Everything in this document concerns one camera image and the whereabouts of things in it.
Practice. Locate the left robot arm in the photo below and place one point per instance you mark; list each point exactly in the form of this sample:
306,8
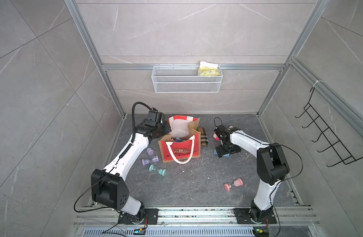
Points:
108,186

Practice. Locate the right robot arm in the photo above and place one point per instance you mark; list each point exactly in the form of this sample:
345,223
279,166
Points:
272,166

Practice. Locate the black wire hook rack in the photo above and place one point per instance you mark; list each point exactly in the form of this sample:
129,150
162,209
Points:
342,154

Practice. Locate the yellow wipes packet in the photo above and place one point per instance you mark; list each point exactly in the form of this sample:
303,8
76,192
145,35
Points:
208,69

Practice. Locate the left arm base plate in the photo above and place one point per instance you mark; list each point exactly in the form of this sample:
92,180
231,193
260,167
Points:
145,216

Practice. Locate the purple hourglass lying left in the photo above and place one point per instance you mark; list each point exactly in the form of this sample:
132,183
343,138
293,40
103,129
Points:
153,160

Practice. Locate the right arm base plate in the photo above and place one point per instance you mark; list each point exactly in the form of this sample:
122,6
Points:
254,216

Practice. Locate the pink plush pig doll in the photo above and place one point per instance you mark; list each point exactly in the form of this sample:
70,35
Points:
216,137

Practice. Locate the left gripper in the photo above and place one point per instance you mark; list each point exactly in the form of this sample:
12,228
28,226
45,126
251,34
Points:
165,124

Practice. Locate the green hourglass left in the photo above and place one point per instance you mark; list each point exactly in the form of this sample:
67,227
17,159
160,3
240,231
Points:
160,171

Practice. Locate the white wire mesh basket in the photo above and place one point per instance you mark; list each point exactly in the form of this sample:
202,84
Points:
172,79

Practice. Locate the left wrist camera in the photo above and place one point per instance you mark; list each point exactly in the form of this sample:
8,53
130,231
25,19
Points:
155,116

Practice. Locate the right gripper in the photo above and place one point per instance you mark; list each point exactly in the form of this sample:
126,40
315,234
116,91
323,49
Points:
220,152

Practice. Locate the purple hourglass near bag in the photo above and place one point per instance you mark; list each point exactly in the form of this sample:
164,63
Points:
150,151

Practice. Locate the plaid glasses case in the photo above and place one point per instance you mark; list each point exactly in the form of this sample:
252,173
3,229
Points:
203,136

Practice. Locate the red burlap canvas bag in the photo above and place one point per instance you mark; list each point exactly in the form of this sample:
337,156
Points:
183,143

